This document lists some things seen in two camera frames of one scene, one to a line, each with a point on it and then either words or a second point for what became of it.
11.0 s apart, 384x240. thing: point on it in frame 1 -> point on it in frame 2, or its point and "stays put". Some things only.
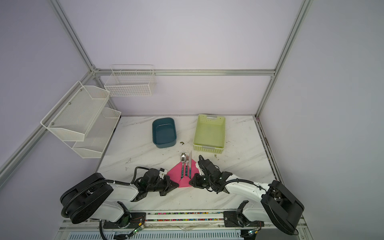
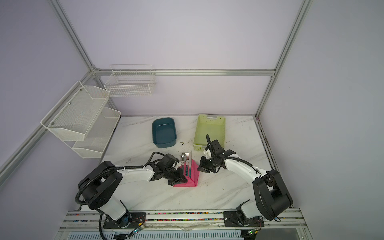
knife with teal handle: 190,165 stays put
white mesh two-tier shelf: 80,119 stays put
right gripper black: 196,183 -> 202,166
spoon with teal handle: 183,157 stays put
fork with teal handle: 187,160 stays put
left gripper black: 169,187 -> 179,179
